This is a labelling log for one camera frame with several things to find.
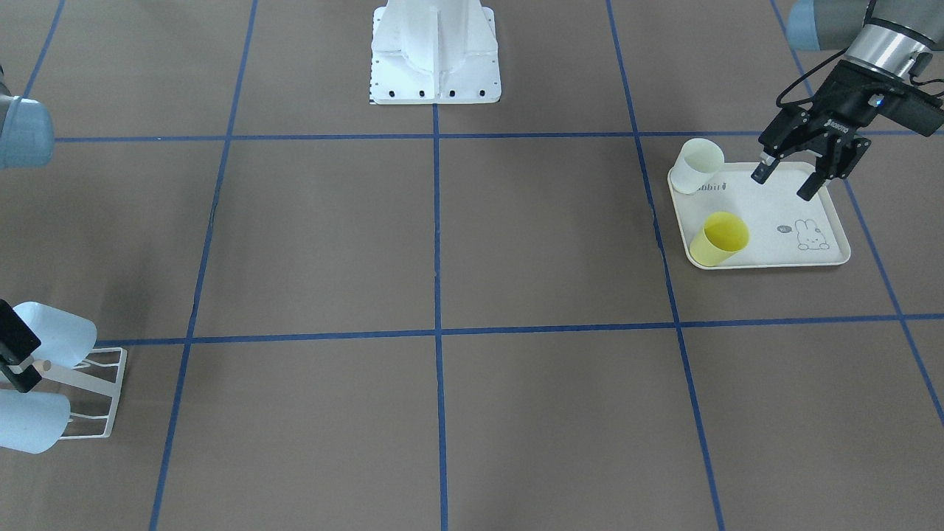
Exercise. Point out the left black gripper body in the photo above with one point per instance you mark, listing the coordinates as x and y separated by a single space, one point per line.
841 103

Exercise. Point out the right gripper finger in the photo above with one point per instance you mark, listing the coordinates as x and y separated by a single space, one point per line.
18 343

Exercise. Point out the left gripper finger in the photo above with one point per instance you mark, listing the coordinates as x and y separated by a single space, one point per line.
837 156
788 133

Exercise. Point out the light blue cup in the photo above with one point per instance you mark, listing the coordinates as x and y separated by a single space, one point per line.
65 339

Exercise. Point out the blue cup back row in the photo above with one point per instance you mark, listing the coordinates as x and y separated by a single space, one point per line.
33 422

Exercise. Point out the cream white cup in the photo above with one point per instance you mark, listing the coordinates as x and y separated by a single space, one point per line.
697 163

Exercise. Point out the yellow cup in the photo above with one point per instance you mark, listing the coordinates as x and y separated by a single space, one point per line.
722 236

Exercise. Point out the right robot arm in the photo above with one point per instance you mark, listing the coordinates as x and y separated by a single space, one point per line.
26 141

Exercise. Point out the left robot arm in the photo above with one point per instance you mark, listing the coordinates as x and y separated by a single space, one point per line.
880 49

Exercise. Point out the wooden rack dowel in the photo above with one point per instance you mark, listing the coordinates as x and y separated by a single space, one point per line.
42 366

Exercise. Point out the cream plastic tray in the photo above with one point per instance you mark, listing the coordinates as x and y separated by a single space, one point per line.
786 232

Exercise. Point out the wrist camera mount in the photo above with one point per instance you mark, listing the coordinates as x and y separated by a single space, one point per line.
913 109

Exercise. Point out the white wire cup rack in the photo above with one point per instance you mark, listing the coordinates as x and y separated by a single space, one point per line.
94 389

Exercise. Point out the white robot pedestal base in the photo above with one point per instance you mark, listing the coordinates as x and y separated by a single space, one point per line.
434 52

